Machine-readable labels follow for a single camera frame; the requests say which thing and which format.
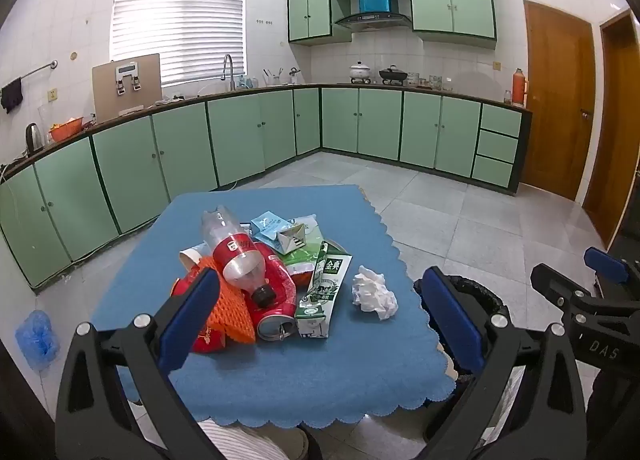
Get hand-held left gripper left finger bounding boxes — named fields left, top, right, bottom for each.
left=54, top=266, right=223, bottom=460

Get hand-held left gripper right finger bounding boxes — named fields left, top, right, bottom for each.
left=412, top=266, right=588, bottom=460

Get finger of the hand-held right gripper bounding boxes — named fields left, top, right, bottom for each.
left=531, top=263, right=596, bottom=313
left=583, top=246, right=640, bottom=291

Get red paper cup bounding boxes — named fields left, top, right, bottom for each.
left=191, top=322, right=232, bottom=355

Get orange foam fruit net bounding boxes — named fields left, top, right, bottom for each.
left=197, top=255, right=257, bottom=345

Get trash bin with black bag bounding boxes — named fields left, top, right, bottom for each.
left=412, top=274, right=512, bottom=391

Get white paper cup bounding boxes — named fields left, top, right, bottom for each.
left=179, top=242, right=213, bottom=271

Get clear plastic bottle red label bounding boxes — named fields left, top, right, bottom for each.
left=201, top=205, right=278, bottom=304

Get white tissue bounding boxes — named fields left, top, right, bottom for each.
left=351, top=265, right=399, bottom=321

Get crushed red drink can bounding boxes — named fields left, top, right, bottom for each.
left=250, top=242, right=299, bottom=342

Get blue white drink carton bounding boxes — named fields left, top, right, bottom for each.
left=248, top=210, right=293, bottom=251

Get green white salt bag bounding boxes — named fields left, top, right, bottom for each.
left=277, top=214, right=347, bottom=286

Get small white carton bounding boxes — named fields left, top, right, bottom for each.
left=276, top=222, right=308, bottom=255

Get green white milk carton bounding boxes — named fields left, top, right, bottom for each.
left=295, top=242, right=353, bottom=340

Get blue scalloped tablecloth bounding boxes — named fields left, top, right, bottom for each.
left=90, top=184, right=457, bottom=428

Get wooden door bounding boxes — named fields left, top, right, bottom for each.
left=520, top=0, right=597, bottom=201
left=582, top=7, right=640, bottom=251

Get person's striped clothing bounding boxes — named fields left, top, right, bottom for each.
left=197, top=419, right=311, bottom=460

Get blue plastic bag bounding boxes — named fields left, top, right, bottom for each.
left=15, top=310, right=61, bottom=371

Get green lower cabinets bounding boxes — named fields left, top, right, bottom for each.
left=0, top=85, right=533, bottom=293

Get red thermos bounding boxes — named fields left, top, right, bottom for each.
left=510, top=67, right=530, bottom=107

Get orange basin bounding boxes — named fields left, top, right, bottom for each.
left=48, top=117, right=85, bottom=142

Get brown cardboard board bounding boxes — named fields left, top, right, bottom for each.
left=91, top=53, right=162, bottom=121

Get steel electric kettle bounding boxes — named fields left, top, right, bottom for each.
left=25, top=122, right=46, bottom=153

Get black wok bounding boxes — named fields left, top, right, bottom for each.
left=378, top=65, right=408, bottom=86

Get dark towel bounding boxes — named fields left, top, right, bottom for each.
left=0, top=77, right=24, bottom=114

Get white window blind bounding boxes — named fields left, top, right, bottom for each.
left=110, top=0, right=247, bottom=88

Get black range hood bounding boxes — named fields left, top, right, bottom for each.
left=334, top=12, right=412, bottom=33

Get steel towel rail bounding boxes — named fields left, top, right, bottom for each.
left=17, top=59, right=59, bottom=81

